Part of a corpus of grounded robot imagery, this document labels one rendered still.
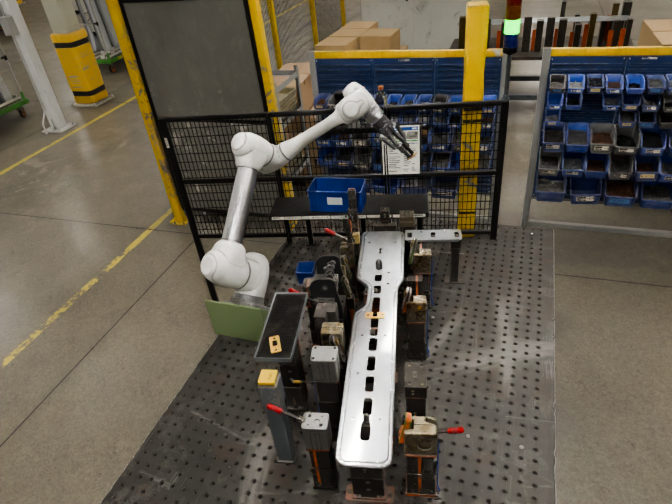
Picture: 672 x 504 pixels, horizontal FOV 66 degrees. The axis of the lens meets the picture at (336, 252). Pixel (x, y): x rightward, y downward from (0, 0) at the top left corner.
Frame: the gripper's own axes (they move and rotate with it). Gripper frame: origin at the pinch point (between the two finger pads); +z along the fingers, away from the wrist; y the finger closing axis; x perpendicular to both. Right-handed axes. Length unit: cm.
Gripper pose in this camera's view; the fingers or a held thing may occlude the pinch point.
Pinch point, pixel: (406, 150)
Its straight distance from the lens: 261.3
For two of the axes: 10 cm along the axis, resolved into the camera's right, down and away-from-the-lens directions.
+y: 6.7, -7.1, 2.0
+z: 6.9, 7.0, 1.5
